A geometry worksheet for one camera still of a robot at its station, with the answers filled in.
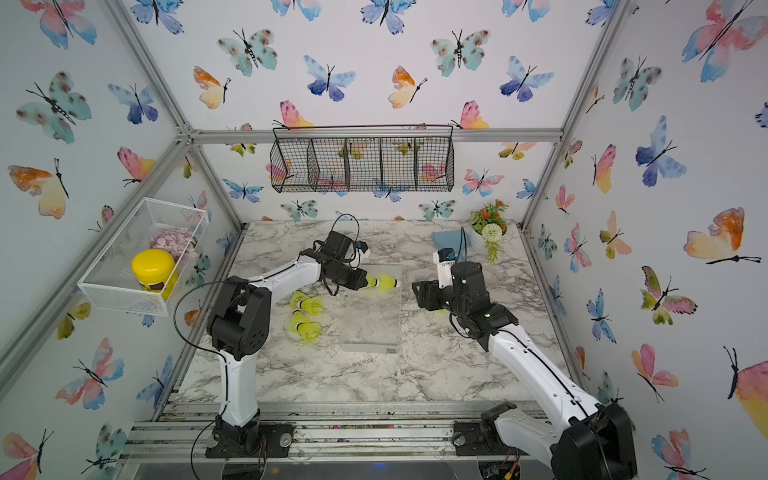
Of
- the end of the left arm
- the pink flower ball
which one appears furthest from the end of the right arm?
the pink flower ball

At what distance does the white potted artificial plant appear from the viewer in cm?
101

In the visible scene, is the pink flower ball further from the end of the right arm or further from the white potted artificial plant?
the white potted artificial plant

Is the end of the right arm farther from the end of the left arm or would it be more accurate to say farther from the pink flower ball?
the pink flower ball

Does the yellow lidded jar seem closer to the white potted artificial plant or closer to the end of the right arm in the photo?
the end of the right arm

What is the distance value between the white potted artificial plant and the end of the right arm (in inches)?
14.8

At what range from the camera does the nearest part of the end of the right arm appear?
0.60m

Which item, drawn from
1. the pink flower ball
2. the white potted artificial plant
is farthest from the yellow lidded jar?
the white potted artificial plant
